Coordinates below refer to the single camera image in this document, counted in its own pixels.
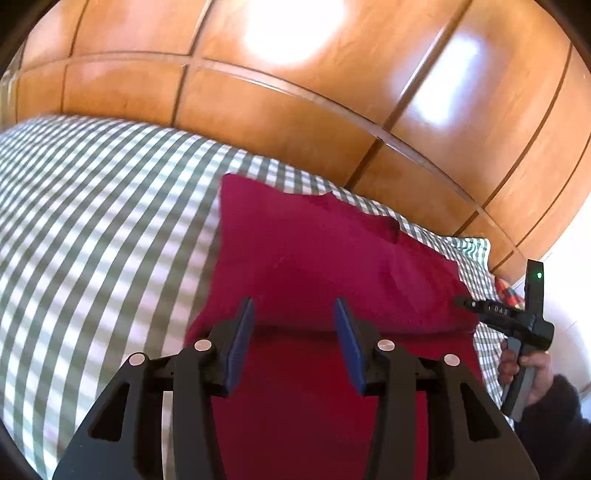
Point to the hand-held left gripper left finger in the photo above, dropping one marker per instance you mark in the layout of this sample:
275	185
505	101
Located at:
241	341

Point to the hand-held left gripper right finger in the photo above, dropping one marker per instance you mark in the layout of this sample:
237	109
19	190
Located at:
350	346

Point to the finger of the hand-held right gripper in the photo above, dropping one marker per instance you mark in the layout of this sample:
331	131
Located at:
468	304

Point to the person's right forearm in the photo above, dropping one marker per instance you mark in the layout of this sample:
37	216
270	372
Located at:
554	434

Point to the person's right hand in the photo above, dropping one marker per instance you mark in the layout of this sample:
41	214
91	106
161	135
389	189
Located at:
541	378

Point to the red plaid cloth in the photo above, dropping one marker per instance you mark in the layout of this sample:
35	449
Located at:
510	293

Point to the green checked bed sheet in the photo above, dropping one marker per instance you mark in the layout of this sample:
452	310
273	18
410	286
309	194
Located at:
101	221

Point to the wooden wardrobe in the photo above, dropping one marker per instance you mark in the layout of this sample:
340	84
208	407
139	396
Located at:
286	83

